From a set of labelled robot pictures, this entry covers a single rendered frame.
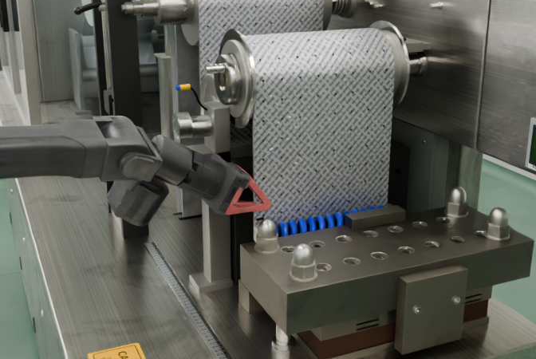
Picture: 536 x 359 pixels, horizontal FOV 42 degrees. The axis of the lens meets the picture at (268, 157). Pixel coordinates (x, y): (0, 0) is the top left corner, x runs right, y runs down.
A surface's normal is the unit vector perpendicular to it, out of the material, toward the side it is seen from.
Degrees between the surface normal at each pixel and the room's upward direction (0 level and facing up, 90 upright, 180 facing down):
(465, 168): 90
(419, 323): 90
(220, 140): 90
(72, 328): 0
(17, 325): 0
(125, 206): 111
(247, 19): 92
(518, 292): 0
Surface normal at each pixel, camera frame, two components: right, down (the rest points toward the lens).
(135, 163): 0.48, 0.59
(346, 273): 0.00, -0.95
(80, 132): 0.29, -0.81
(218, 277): 0.40, 0.28
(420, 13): -0.92, 0.12
